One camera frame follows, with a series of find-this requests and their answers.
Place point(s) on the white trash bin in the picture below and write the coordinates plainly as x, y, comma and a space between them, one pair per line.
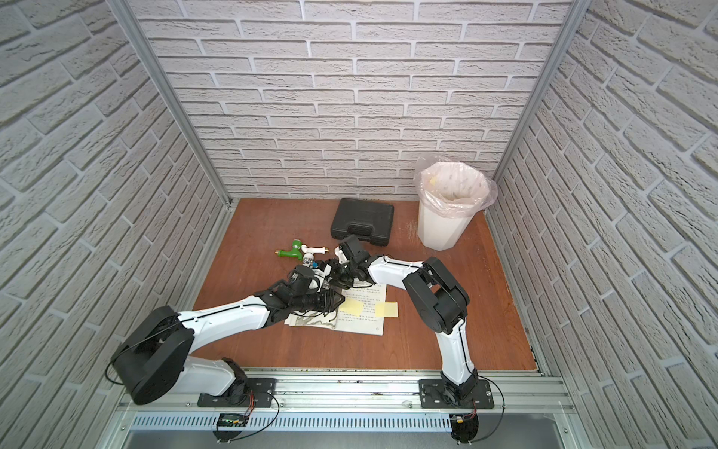
441, 224

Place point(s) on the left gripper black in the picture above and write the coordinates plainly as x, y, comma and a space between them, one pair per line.
324, 300

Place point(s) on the illustrated comic book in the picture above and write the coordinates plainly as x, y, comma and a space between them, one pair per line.
367, 323

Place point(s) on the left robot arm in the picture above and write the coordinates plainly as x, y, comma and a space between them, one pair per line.
157, 358

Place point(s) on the yellow sticky note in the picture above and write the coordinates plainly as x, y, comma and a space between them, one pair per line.
352, 307
386, 310

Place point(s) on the black plastic tool case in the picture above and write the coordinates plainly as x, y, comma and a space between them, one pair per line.
369, 221

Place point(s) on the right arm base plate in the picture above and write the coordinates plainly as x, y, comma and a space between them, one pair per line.
442, 394

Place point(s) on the green white toy faucet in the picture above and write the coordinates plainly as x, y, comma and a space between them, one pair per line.
302, 252

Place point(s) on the small green circuit board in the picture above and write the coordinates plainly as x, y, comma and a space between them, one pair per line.
232, 420

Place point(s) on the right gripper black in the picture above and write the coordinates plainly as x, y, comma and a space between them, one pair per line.
335, 278

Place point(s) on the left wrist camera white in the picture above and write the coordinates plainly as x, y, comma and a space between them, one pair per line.
322, 273

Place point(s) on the aluminium frame rail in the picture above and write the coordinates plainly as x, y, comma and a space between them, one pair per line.
398, 391

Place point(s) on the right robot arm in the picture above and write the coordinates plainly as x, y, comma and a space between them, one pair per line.
436, 295

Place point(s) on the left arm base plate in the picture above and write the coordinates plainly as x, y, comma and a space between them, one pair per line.
250, 393

